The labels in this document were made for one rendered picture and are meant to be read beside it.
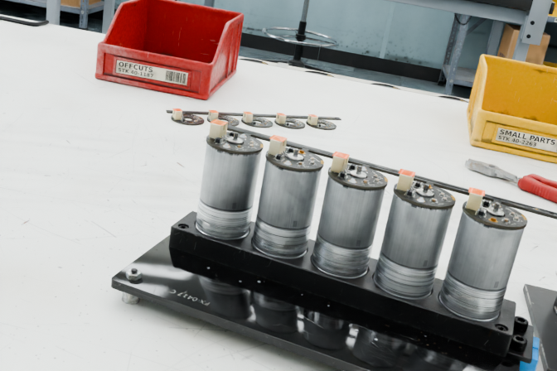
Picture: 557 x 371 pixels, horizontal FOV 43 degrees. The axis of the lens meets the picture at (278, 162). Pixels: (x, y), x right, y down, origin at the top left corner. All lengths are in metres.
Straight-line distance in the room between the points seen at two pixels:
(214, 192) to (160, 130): 0.21
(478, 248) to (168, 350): 0.12
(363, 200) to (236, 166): 0.06
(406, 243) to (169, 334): 0.10
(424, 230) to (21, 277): 0.17
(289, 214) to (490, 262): 0.08
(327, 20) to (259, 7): 0.46
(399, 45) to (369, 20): 0.26
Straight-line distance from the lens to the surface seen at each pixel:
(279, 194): 0.30
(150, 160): 0.45
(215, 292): 0.30
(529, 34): 2.66
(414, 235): 0.29
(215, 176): 0.31
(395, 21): 4.73
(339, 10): 4.73
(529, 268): 0.41
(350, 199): 0.29
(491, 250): 0.29
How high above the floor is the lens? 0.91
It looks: 20 degrees down
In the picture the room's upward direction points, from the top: 10 degrees clockwise
